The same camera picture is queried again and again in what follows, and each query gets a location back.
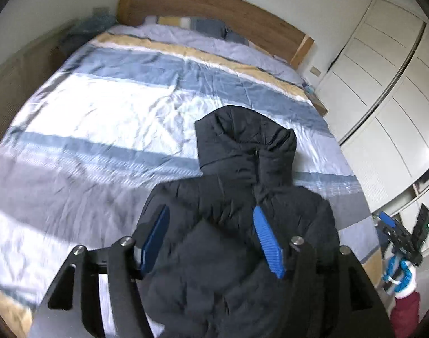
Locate black puffer down coat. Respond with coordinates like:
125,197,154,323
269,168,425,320
140,106,339,337

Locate blue gloved right hand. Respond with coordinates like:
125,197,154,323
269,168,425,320
383,255,416,298

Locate white sliding wardrobe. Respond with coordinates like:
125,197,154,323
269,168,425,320
316,0,429,211

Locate wooden nightstand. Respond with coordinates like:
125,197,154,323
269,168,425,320
311,96,328,117

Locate striped duvet cover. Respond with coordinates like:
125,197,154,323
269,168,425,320
0,25,382,337

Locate striped pillow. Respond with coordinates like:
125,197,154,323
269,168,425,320
143,15,250,46

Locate dark teal cloth pile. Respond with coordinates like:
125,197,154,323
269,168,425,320
58,13,118,56

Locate wooden headboard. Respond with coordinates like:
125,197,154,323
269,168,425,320
117,0,314,70

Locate beige wall switch plate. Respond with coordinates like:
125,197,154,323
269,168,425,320
309,66,322,77

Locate beige low wall cabinet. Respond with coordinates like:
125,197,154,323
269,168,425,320
0,19,77,142

